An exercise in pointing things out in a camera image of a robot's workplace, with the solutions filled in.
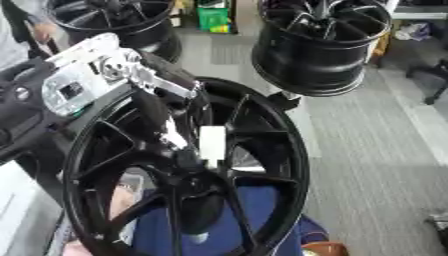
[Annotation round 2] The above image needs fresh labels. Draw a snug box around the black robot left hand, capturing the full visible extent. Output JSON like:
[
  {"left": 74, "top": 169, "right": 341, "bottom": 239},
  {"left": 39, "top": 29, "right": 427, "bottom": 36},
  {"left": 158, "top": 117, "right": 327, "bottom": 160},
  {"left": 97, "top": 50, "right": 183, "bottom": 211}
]
[{"left": 127, "top": 51, "right": 219, "bottom": 172}]

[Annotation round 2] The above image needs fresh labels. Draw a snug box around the person's hand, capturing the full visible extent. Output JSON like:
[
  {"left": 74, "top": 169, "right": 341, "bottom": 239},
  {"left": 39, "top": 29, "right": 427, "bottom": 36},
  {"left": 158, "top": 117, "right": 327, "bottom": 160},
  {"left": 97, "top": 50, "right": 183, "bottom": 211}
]
[{"left": 31, "top": 22, "right": 58, "bottom": 45}]

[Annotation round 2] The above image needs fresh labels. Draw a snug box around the black wheel rim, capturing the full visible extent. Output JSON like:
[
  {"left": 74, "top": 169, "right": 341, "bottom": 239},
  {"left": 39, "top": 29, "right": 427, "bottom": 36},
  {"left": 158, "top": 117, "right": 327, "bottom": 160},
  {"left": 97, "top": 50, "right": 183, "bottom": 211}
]
[
  {"left": 43, "top": 0, "right": 184, "bottom": 63},
  {"left": 250, "top": 0, "right": 394, "bottom": 98}
]

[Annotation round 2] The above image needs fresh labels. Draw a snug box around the white bag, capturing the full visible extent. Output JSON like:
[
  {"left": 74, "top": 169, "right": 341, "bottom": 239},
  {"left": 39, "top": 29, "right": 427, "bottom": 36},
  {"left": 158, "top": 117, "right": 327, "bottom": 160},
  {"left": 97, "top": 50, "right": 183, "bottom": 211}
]
[{"left": 393, "top": 21, "right": 434, "bottom": 42}]

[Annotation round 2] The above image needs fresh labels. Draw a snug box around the large black spoked wheel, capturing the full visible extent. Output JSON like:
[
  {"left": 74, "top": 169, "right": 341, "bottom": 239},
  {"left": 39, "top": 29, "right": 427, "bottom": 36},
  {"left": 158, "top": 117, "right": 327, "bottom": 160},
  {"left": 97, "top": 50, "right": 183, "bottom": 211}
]
[{"left": 59, "top": 76, "right": 312, "bottom": 256}]

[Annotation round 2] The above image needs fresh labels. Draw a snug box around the black chair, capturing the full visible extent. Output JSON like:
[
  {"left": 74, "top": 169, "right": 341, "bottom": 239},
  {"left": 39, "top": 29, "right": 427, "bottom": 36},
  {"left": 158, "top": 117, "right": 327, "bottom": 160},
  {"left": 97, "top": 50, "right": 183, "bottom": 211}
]
[{"left": 406, "top": 59, "right": 448, "bottom": 106}]

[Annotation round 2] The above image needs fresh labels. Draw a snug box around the green box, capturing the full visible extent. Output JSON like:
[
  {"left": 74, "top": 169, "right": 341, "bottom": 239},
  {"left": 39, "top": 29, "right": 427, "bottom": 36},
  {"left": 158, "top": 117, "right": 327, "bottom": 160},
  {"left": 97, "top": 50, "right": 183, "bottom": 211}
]
[{"left": 196, "top": 0, "right": 233, "bottom": 34}]

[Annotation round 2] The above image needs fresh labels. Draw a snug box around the brown round object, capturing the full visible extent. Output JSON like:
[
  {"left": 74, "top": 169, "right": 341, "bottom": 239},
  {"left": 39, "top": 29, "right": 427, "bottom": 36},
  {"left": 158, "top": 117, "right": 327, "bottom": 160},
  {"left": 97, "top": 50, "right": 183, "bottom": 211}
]
[{"left": 301, "top": 241, "right": 350, "bottom": 256}]

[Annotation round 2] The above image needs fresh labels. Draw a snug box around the white pin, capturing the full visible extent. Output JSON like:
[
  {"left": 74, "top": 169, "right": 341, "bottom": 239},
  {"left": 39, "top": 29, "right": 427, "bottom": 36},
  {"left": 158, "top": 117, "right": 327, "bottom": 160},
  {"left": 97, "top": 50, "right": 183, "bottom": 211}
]
[{"left": 197, "top": 125, "right": 230, "bottom": 170}]

